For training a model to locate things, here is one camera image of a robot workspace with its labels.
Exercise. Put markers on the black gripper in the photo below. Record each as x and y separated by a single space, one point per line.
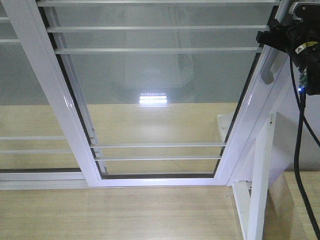
301 41

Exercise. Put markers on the white framed transparent sliding door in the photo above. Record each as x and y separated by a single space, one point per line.
167 91

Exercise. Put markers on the grey vertical door handle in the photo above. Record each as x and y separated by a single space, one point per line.
272 65

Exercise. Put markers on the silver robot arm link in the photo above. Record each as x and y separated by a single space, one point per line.
305 10

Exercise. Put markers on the light wooden side platform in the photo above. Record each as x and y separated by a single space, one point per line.
289 206

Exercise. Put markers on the white fixed glass panel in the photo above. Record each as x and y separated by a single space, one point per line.
42 142

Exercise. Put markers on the white door frame post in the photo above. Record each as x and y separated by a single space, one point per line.
251 196

